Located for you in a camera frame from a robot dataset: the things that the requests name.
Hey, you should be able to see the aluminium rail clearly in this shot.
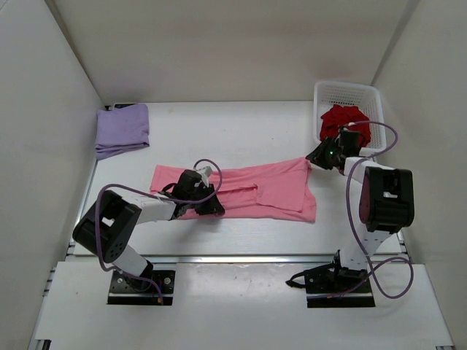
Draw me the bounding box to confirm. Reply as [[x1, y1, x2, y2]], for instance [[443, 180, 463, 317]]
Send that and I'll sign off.
[[147, 254, 333, 264]]

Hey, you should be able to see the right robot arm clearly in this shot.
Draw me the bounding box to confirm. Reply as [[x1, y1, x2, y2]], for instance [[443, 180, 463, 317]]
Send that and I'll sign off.
[[306, 128, 414, 292]]

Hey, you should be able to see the white plastic laundry basket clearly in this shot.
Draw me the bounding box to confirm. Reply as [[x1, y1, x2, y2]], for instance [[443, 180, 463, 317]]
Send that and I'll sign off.
[[312, 81, 387, 155]]

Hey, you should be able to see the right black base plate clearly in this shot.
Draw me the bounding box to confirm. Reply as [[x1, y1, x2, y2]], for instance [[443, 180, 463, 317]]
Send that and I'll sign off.
[[285, 264, 376, 308]]

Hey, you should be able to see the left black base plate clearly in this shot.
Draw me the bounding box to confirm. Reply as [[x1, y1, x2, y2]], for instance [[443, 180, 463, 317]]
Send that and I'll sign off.
[[107, 270, 176, 306]]

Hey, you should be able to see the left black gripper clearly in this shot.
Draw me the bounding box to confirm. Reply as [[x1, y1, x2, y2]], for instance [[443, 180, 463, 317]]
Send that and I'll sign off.
[[186, 183, 225, 215]]

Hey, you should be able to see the red t shirt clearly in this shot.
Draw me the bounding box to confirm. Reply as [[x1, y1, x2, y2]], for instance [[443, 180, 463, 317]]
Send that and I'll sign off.
[[319, 104, 371, 147]]

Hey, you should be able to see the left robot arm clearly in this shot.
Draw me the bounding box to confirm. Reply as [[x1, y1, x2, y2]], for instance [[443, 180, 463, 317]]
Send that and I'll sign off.
[[72, 166, 225, 292]]

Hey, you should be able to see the purple t shirt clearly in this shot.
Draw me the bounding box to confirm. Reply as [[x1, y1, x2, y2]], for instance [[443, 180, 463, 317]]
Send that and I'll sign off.
[[95, 104, 150, 160]]

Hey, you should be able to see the pink t shirt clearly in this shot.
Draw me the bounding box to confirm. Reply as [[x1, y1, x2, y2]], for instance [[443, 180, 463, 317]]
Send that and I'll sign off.
[[149, 157, 317, 223]]

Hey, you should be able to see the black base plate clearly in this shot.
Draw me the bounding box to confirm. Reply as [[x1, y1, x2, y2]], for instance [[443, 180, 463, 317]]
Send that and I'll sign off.
[[107, 270, 176, 306], [285, 264, 376, 308]]

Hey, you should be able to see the dark label sticker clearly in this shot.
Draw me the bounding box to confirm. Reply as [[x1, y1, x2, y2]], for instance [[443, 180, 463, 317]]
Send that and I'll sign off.
[[112, 104, 134, 109]]

